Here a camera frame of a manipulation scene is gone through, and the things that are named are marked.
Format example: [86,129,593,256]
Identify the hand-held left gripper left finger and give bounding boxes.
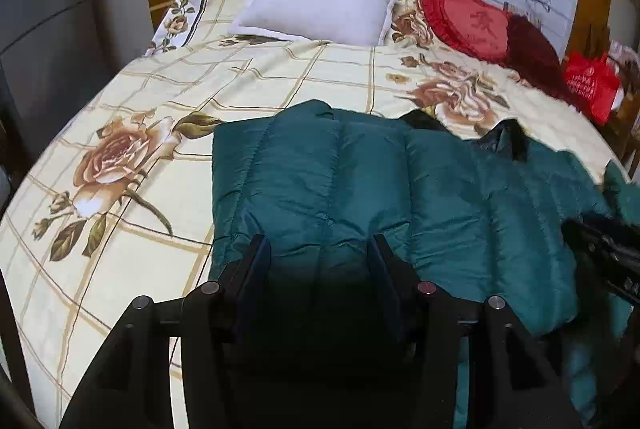
[60,234,273,429]

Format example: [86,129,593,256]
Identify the red heart-shaped pillow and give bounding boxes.
[419,0,512,62]

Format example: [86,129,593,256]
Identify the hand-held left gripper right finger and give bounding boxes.
[367,234,583,429]

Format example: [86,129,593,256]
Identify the dark red fluffy pillow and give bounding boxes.
[502,11,569,102]

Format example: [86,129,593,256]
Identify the grey wardrobe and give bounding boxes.
[0,0,156,170]

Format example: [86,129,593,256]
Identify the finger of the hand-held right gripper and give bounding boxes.
[561,218,640,306]

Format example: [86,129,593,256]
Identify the red shopping bag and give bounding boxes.
[562,50,622,124]

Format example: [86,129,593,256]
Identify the floral checked bedspread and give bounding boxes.
[0,0,632,429]

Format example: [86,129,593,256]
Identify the dark green padded jacket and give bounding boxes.
[207,99,640,429]

